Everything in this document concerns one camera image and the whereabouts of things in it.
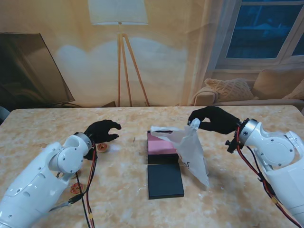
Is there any dark flat television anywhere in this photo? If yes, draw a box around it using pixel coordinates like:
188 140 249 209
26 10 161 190
0 32 76 107

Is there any sheer cream curtain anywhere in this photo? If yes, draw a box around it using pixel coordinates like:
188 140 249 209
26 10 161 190
182 0 240 106

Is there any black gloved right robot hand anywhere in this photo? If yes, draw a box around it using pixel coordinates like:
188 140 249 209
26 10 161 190
187 106 241 135

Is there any orange glazed mini donut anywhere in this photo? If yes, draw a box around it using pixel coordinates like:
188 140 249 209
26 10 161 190
70 182 84 195
96 142 109 154

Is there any red black right arm cable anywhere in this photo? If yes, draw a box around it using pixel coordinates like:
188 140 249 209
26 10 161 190
234 127 304 228

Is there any grey cable with black plug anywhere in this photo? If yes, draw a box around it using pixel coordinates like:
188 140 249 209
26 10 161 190
48 194 84 212

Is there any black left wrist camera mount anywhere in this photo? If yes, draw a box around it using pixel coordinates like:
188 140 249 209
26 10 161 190
83 144 96 162

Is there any cream knitted pillow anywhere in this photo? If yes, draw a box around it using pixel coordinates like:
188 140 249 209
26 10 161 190
282 79 304 100
204 77 255 102

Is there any black gift box lid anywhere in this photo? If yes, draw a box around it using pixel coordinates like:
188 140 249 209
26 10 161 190
147 162 185 200

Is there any red black arm cable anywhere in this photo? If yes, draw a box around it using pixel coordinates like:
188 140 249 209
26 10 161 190
234 127 304 228
80 142 98 228

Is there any red black left arm cable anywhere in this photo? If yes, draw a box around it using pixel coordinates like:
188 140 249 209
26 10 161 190
80 142 98 228

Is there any beige sofa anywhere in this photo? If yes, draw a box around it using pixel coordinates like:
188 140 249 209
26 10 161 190
190 79 304 106

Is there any white plastic bag orange logo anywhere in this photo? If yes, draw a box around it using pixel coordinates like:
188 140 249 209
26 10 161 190
150 118 210 188

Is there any dark grey chair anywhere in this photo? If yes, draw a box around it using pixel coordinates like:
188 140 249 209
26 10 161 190
0 105 10 125

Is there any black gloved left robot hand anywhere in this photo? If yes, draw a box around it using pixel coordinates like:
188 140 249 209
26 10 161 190
84 120 122 145

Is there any black gift box pink inside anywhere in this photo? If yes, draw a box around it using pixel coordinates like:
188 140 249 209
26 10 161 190
147 130 181 165

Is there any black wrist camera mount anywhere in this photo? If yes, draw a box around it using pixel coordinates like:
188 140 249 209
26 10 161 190
225 139 239 154
83 144 96 162

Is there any white framed window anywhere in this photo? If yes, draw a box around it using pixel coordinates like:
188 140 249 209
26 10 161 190
215 0 304 72

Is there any tripod floor lamp white shade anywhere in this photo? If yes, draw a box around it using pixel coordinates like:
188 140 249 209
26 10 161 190
87 0 151 107

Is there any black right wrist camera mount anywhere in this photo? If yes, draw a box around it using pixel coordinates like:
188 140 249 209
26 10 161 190
225 139 239 154

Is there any plain beige pillow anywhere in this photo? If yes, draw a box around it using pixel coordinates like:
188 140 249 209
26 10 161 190
252 68 304 100

